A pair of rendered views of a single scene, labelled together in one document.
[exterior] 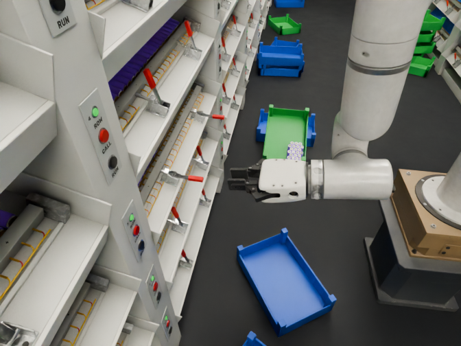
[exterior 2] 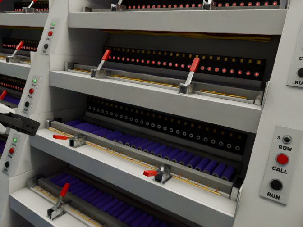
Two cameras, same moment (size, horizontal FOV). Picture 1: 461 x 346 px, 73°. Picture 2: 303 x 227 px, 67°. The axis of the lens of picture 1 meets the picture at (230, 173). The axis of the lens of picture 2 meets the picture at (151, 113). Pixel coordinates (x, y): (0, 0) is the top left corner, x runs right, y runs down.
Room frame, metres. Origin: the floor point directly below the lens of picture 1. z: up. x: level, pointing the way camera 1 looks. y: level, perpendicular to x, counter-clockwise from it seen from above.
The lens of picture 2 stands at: (0.91, -0.40, 0.59)
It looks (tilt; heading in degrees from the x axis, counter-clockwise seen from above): 4 degrees up; 110
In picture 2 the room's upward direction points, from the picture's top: 16 degrees clockwise
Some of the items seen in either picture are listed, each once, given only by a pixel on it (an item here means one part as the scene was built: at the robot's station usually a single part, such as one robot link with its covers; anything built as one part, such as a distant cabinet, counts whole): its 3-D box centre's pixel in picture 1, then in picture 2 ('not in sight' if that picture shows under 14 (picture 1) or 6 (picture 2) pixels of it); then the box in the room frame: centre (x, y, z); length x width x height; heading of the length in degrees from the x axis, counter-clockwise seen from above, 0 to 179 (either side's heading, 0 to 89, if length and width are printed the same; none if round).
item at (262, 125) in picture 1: (285, 127); not in sight; (1.41, -0.30, 0.04); 0.30 x 0.20 x 0.08; 80
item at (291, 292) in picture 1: (282, 277); not in sight; (0.53, -0.18, 0.04); 0.30 x 0.20 x 0.08; 24
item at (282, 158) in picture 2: not in sight; (282, 159); (1.00, 0.04, 0.60); 0.02 x 0.01 x 0.02; 170
